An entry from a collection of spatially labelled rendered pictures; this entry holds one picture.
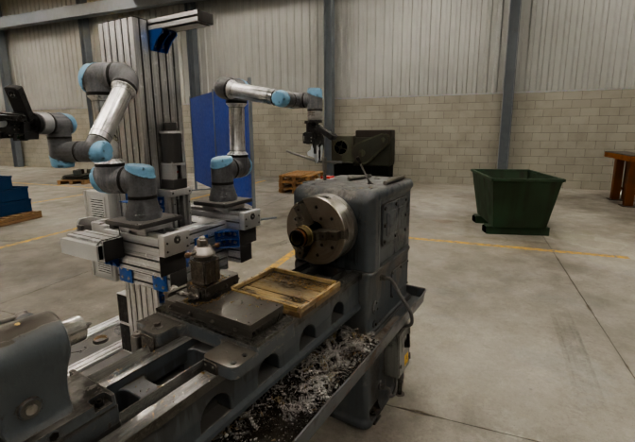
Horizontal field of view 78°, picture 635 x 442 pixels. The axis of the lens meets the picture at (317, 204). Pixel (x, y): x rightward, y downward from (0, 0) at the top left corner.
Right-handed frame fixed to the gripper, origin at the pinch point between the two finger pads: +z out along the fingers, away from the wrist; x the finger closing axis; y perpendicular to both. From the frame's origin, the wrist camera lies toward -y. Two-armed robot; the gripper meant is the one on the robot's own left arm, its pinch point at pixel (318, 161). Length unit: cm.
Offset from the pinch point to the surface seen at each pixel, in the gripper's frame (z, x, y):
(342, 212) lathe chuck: 20.2, 20.6, -24.0
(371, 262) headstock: 46, 7, -33
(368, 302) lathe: 66, 8, -32
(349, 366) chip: 79, 41, -38
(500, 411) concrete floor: 137, -44, -90
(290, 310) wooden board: 49, 62, -24
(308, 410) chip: 81, 69, -36
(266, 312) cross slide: 41, 81, -28
